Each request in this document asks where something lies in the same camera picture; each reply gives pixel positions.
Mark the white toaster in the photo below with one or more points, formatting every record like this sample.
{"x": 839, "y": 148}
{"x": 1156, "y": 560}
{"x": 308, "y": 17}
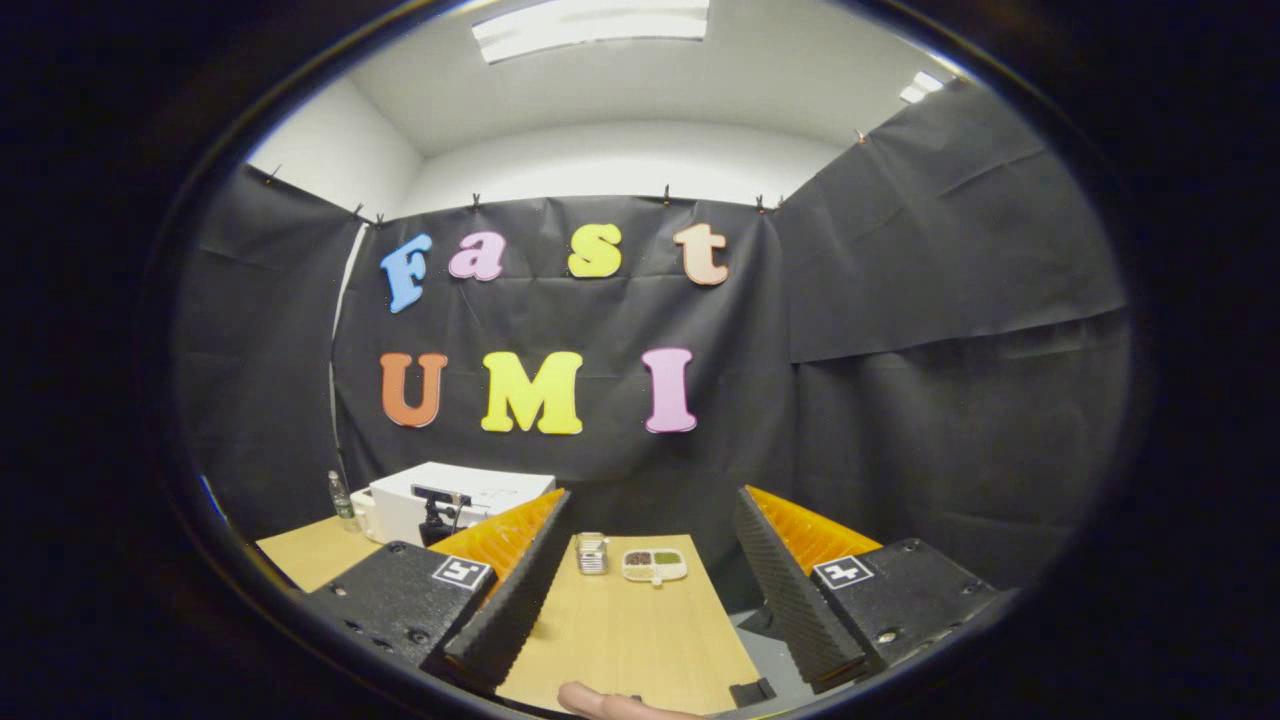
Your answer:
{"x": 365, "y": 515}

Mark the black backdrop cloth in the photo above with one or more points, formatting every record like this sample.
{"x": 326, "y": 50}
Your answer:
{"x": 900, "y": 420}

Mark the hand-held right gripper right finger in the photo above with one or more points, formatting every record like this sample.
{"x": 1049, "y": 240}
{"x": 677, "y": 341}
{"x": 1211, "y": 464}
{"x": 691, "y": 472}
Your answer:
{"x": 790, "y": 590}

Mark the long ceiling light panel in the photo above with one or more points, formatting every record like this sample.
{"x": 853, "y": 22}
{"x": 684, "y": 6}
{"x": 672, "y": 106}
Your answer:
{"x": 590, "y": 25}

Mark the small ceiling light panel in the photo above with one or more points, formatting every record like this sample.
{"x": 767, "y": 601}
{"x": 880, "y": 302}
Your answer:
{"x": 920, "y": 87}

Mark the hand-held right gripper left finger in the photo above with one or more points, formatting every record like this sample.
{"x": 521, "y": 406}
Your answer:
{"x": 515, "y": 595}

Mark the clear utensil holder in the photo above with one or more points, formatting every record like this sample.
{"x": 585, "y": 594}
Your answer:
{"x": 592, "y": 553}

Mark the white divided dish with grains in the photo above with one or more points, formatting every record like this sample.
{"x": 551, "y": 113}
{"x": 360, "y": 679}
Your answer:
{"x": 655, "y": 565}

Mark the white microwave oven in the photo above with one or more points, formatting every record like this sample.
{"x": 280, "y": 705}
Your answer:
{"x": 500, "y": 485}

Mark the clear plastic water bottle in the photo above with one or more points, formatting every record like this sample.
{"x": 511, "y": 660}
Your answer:
{"x": 342, "y": 505}

